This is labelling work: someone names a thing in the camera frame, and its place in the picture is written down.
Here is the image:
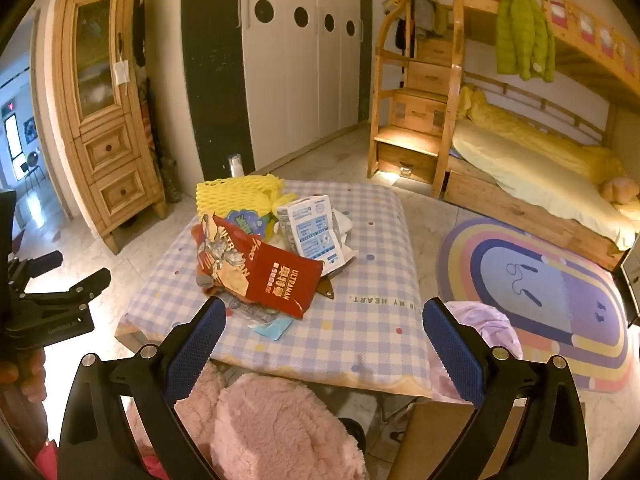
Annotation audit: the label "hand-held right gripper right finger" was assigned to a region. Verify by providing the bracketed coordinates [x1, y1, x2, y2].
[422, 297, 591, 480]

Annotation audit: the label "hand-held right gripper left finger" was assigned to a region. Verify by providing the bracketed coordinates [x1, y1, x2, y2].
[59, 296, 228, 480]

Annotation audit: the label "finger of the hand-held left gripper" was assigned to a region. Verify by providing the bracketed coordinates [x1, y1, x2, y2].
[22, 268, 112, 311]
[7, 251, 64, 282]

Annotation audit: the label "pale purple plastic bag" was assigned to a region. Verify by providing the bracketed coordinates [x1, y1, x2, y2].
[430, 301, 523, 401]

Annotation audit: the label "person's left forearm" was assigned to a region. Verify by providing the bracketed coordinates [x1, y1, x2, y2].
[0, 395, 61, 480]

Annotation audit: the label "person's left hand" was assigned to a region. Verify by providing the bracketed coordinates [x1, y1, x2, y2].
[0, 347, 47, 404]

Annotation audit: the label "light blue wrapper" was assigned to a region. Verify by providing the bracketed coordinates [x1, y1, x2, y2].
[247, 316, 296, 342]

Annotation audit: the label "black chair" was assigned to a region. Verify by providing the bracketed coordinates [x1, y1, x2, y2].
[15, 162, 46, 193]

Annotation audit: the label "checkered table cloth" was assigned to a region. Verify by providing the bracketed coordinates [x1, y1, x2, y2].
[115, 180, 436, 401]

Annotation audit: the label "cardboard box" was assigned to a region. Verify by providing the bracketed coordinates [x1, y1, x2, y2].
[390, 395, 531, 480]

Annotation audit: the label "red snack bag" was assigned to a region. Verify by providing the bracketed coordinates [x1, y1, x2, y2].
[191, 212, 325, 320]

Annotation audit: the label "oval rainbow rug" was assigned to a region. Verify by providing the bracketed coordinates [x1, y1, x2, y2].
[436, 215, 636, 393]

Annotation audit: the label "pink fluffy cloth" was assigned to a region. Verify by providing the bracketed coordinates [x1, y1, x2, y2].
[172, 360, 368, 480]

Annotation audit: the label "blue and green packet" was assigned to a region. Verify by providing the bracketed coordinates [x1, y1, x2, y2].
[225, 210, 271, 241]

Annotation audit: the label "tall wooden cabinet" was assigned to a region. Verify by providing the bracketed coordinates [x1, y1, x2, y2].
[52, 0, 168, 256]

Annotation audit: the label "dark leaning bundle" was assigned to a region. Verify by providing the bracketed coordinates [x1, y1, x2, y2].
[145, 77, 183, 206]

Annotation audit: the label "yellow foam net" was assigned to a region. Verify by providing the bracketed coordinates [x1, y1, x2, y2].
[196, 174, 286, 226]

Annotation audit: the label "white and blue packet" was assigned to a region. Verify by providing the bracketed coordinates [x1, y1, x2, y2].
[276, 195, 357, 276]

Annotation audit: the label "pale yellow bed sheet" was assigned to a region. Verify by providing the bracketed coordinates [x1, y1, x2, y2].
[450, 119, 640, 251]

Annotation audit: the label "yellow quilt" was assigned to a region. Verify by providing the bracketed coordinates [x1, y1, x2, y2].
[457, 85, 628, 186]

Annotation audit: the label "tan plush toy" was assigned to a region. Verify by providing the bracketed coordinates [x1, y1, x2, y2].
[600, 176, 636, 206]

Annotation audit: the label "wooden stair drawers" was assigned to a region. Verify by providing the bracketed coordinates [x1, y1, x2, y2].
[367, 0, 463, 198]

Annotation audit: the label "white wardrobe with round holes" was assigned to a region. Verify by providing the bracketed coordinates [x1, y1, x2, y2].
[181, 0, 373, 178]

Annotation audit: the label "green puffer jacket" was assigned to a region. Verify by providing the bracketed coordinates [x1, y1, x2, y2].
[495, 0, 557, 83]

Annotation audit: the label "wooden bunk bed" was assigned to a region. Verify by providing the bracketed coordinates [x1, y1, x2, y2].
[442, 0, 640, 271]

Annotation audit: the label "pile of clothes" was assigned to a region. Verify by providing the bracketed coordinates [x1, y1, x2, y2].
[382, 0, 453, 43]

